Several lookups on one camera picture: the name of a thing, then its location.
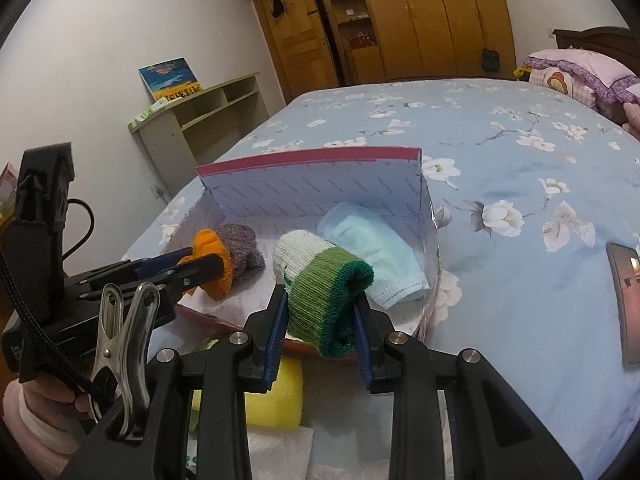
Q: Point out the yellow sponge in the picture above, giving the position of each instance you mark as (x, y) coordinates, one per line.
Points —
(280, 395)

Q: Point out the wooden wardrobe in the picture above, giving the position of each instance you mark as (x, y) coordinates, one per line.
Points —
(425, 15)

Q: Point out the small black hanging bag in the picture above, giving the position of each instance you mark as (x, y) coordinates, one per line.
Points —
(491, 60)

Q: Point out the blue and yellow painting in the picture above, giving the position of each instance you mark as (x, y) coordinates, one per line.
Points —
(167, 77)

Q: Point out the orange cloth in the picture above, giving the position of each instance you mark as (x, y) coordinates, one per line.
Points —
(217, 260)

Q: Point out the white cardboard box pink rim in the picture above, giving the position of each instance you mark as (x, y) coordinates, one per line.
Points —
(310, 190)

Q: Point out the yellow patterned cloth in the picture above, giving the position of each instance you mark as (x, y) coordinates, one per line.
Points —
(522, 72)

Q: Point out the dark item hanging on door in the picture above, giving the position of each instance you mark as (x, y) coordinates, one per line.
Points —
(278, 6)

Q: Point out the cartoon print pillow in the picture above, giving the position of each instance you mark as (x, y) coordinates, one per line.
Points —
(557, 85)

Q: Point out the wall power outlet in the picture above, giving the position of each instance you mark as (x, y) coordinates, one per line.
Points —
(159, 192)

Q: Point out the white paper towel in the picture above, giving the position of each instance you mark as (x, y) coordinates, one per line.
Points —
(280, 455)

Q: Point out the pink dotted pillow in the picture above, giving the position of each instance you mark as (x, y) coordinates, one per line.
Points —
(632, 120)

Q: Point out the green and white packet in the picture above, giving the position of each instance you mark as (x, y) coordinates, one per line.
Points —
(150, 110)

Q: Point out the bed with blue floral sheet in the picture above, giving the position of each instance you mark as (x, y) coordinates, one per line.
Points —
(500, 210)

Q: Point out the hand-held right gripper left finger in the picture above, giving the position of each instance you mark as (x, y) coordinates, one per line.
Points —
(274, 355)

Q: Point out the pink printed box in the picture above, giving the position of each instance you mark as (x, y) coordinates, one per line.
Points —
(9, 190)

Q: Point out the purple frilled pillow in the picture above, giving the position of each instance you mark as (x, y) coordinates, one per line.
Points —
(585, 67)

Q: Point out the beige shelf unit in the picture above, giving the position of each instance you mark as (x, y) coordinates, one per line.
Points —
(200, 115)

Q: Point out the dark wooden headboard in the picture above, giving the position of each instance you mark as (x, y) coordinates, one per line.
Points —
(595, 37)

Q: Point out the metal spring clip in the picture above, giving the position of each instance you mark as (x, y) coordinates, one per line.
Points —
(122, 350)

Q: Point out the grey smartphone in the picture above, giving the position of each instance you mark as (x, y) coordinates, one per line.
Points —
(625, 305)

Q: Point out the red ornament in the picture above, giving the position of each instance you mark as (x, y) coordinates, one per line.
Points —
(362, 41)

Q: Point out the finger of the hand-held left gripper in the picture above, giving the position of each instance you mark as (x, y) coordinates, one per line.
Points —
(167, 261)
(200, 269)

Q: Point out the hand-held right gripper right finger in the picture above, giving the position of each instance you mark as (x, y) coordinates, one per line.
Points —
(364, 360)

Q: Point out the person's left hand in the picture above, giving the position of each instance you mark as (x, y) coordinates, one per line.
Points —
(55, 394)

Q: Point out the wooden door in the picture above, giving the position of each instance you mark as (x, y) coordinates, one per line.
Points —
(295, 40)

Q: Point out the brown knitted hat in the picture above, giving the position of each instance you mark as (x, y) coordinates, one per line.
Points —
(245, 250)

